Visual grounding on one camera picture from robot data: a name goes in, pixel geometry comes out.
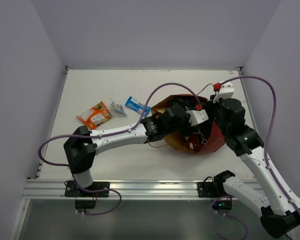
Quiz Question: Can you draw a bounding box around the red paper bag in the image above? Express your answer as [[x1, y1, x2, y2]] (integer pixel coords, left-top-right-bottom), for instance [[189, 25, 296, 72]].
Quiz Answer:
[[151, 93, 226, 155]]

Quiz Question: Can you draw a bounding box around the small blue white snack packet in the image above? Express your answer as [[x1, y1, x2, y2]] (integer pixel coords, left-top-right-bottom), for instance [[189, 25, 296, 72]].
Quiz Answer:
[[125, 96, 144, 115]]

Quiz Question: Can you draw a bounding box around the small silver blue snack packet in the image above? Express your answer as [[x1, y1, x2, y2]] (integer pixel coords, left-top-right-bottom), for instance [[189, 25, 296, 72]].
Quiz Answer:
[[110, 101, 127, 117]]

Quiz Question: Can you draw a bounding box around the orange snack packet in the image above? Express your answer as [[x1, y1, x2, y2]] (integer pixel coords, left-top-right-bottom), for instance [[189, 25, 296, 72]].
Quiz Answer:
[[76, 101, 112, 130]]

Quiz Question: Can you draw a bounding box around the green yellow chips bag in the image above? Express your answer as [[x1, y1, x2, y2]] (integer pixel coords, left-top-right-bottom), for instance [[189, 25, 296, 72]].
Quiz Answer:
[[169, 98, 184, 105]]

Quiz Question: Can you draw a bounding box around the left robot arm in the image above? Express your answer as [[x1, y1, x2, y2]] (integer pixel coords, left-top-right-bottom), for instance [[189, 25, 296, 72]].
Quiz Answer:
[[63, 104, 207, 197]]

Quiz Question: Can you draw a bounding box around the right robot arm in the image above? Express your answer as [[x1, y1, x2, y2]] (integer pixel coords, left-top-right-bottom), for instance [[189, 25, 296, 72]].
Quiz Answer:
[[207, 98, 300, 239]]

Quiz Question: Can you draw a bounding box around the red snack packet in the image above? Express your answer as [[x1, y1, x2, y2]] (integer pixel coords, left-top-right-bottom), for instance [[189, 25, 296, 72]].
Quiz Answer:
[[180, 126, 211, 153]]

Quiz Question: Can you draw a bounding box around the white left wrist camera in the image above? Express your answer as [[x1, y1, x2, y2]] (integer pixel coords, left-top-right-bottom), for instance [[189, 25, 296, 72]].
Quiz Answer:
[[185, 105, 209, 127]]

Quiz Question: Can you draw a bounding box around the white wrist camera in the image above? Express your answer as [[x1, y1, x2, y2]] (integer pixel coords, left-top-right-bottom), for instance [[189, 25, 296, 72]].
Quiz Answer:
[[185, 105, 209, 127], [213, 81, 235, 103]]

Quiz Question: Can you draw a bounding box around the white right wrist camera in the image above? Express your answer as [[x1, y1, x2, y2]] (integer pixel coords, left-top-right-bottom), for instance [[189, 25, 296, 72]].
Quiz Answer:
[[213, 81, 235, 103]]

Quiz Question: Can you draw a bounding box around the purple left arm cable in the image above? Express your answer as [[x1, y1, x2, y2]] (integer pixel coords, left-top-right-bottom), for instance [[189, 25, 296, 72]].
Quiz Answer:
[[37, 82, 203, 193]]

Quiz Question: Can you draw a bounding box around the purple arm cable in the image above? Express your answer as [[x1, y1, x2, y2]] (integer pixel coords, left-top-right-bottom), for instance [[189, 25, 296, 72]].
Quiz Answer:
[[213, 75, 300, 240], [37, 82, 203, 193]]

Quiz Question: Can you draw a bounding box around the aluminium right table rail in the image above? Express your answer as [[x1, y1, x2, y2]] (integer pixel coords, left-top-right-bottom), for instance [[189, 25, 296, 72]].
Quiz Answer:
[[235, 66, 256, 129]]

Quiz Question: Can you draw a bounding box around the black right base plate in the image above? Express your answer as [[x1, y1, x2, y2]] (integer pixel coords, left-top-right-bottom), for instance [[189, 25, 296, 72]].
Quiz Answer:
[[196, 181, 218, 198]]

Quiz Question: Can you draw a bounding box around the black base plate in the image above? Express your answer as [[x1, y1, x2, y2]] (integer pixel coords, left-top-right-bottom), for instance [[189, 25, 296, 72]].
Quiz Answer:
[[64, 180, 110, 198], [196, 181, 218, 198]]

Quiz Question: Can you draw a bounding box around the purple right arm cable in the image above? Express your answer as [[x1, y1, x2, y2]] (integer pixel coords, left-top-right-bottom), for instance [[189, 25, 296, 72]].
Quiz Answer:
[[213, 75, 300, 240]]

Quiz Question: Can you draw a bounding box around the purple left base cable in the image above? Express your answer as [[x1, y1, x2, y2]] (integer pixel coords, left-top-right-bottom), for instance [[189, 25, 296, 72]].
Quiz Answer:
[[74, 187, 122, 216]]

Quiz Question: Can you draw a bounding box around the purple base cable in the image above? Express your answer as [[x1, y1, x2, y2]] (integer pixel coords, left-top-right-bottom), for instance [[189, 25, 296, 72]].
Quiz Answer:
[[208, 192, 249, 240], [74, 187, 122, 216]]

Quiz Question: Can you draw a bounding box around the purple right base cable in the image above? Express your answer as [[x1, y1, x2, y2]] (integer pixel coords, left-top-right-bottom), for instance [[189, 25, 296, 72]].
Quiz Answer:
[[208, 192, 249, 240]]

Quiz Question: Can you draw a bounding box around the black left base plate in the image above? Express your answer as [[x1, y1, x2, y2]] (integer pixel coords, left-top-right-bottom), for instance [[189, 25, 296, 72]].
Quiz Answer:
[[64, 180, 110, 198]]

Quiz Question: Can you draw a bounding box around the aluminium front rail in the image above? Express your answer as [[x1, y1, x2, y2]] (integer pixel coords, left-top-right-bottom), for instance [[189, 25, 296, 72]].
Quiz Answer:
[[22, 179, 211, 200]]

